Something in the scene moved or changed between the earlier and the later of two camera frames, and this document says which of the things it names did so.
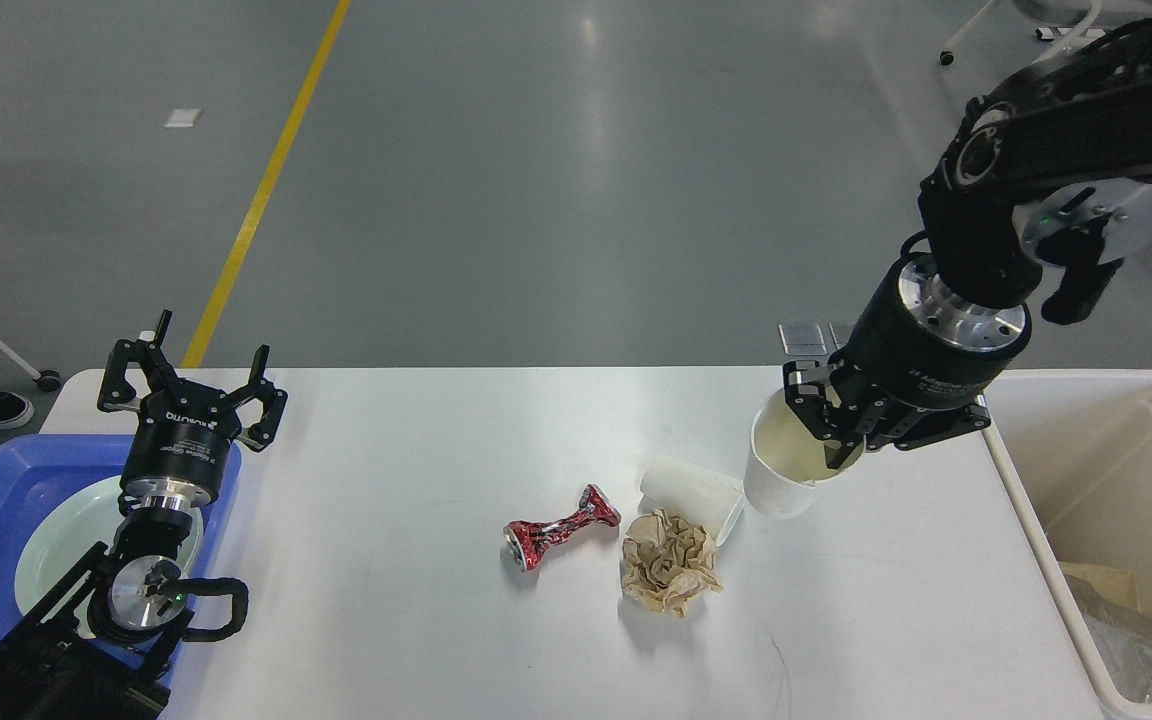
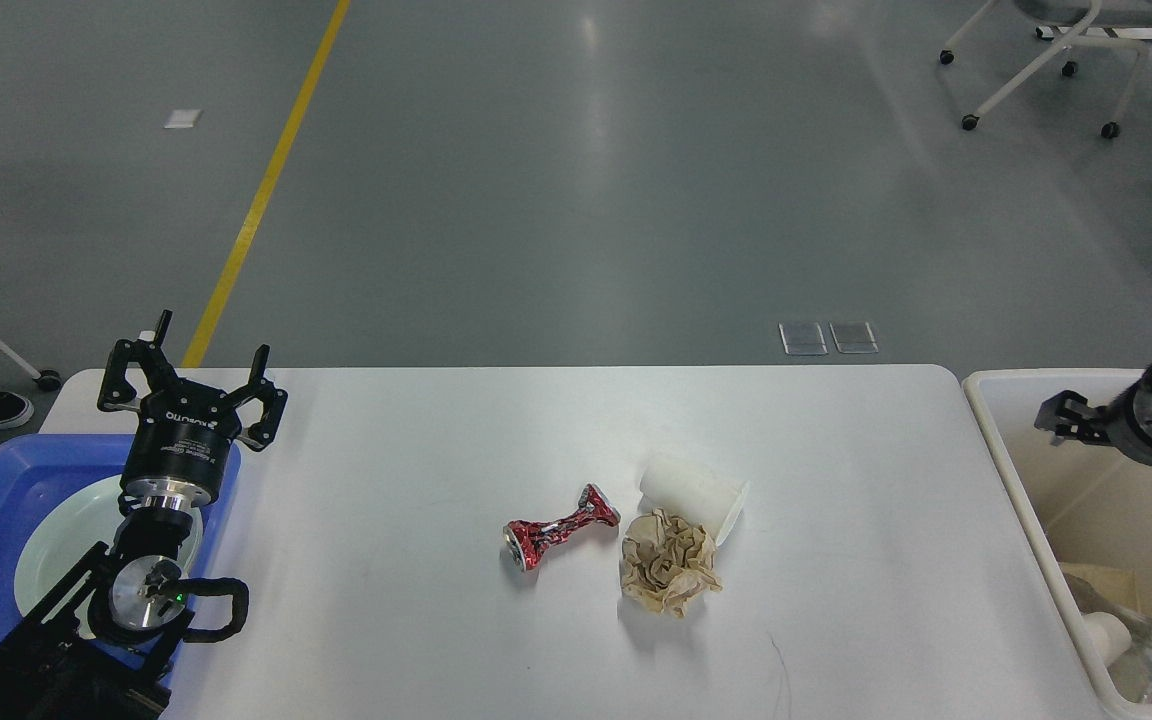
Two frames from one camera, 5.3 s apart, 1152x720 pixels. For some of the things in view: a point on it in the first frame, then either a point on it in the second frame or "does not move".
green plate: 73,524 does not move
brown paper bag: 1114,584 does not move
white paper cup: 785,460 to 1108,633
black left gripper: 180,450 does not move
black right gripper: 920,342 to 1150,427
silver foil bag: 1141,656 does not move
